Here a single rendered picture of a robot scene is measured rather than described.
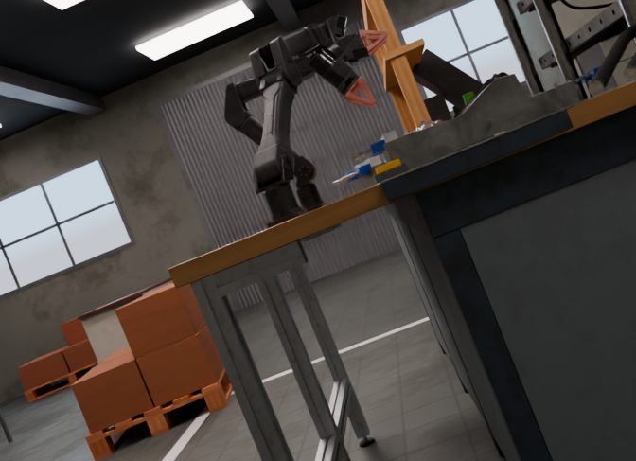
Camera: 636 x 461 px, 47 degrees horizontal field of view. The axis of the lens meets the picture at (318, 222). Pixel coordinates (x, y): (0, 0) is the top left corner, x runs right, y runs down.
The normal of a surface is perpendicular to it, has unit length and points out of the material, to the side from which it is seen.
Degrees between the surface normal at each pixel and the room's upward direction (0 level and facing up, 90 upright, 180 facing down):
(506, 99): 90
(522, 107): 90
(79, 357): 90
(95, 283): 90
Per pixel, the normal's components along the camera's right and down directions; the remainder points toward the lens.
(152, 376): 0.04, 0.00
